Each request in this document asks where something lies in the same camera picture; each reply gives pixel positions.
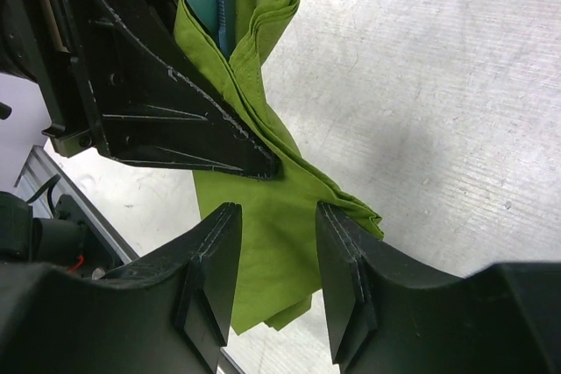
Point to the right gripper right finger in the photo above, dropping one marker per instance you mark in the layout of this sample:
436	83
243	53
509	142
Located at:
387	312

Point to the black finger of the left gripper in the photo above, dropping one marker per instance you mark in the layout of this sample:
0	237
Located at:
148	103

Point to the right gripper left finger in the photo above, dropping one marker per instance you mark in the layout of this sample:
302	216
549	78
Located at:
167	312

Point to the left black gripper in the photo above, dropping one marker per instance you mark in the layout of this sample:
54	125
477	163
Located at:
36	45

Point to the green paper napkin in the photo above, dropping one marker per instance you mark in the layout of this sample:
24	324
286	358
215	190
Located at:
278	269

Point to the teal knife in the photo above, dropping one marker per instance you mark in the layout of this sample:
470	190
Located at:
226	26

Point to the aluminium frame rail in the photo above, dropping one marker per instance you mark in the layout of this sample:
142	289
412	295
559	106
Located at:
102	249

